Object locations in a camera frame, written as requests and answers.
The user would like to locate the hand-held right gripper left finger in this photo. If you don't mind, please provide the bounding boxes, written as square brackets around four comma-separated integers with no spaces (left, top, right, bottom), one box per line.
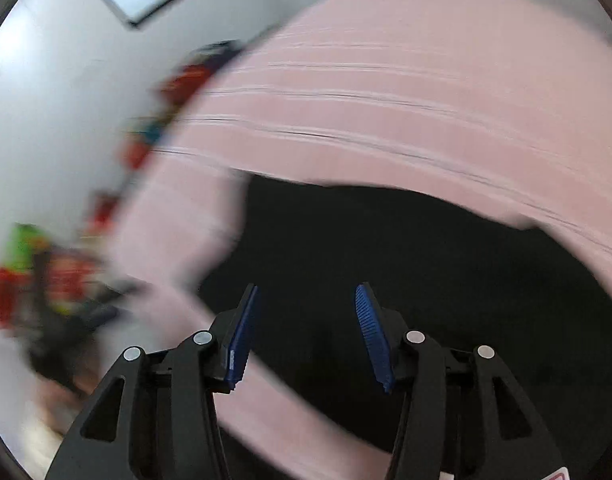
[45,283,261,480]

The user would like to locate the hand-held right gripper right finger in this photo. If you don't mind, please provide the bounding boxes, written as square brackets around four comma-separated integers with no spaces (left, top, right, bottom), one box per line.
[355,282,569,480]

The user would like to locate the black pants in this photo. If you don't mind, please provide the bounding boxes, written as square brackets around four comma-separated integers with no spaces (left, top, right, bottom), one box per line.
[198,172,612,461]

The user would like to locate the teal gift box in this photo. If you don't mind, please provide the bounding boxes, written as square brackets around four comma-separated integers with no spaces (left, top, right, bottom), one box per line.
[131,115,174,148]

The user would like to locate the bed with pink plaid sheet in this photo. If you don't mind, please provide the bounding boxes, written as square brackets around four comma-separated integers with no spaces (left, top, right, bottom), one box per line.
[111,0,612,480]

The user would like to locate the red gift bag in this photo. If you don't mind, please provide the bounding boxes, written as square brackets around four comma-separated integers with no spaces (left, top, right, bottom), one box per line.
[158,62,214,106]

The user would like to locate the dark blue gift bag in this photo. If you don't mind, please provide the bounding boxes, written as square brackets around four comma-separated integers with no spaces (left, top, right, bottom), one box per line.
[193,40,249,73]

